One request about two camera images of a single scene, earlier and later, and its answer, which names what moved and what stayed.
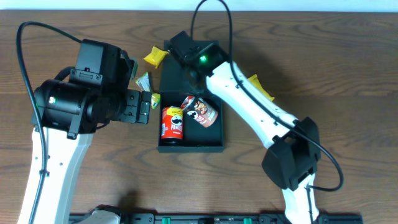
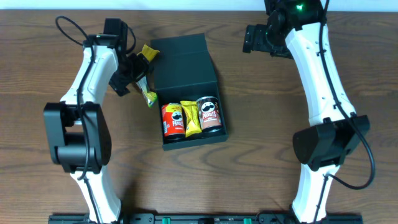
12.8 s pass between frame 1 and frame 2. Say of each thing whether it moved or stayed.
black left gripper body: moved
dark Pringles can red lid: moved
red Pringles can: stayed
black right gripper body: moved
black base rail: stayed
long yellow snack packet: moved
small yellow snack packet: moved
